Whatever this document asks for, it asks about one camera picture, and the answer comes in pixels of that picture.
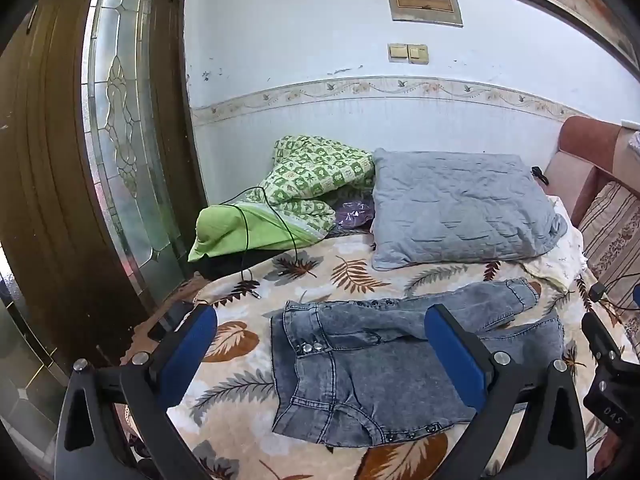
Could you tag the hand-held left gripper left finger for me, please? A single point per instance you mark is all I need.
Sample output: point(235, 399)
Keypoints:
point(190, 350)

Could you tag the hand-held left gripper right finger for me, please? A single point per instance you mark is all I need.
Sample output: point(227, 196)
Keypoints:
point(452, 352)

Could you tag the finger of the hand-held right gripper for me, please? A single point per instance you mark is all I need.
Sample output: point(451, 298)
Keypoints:
point(597, 340)

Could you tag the grey-blue denim pants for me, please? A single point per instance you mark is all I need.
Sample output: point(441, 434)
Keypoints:
point(360, 360)

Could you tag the person's right hand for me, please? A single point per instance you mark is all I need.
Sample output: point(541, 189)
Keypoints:
point(606, 455)

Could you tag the beige leaf-print blanket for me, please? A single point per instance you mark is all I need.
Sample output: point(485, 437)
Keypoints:
point(250, 310)

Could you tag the white cloth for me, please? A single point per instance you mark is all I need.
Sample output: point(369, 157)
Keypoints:
point(562, 255)

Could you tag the grey quilted pillow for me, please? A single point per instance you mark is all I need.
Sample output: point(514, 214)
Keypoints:
point(460, 205)

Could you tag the purple cloth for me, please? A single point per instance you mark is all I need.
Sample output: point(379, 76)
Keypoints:
point(352, 215)

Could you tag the green patterned quilt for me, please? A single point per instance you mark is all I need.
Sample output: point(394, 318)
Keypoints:
point(300, 180)

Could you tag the brown wooden door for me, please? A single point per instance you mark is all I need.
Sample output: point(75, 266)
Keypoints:
point(45, 185)

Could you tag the leaded glass door panel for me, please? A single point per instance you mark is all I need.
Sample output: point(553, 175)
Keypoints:
point(125, 125)

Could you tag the beige wall switch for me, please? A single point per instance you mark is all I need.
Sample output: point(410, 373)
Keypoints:
point(419, 54)
point(398, 52)

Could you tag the small framed wall panel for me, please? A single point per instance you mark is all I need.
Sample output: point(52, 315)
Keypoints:
point(424, 0)

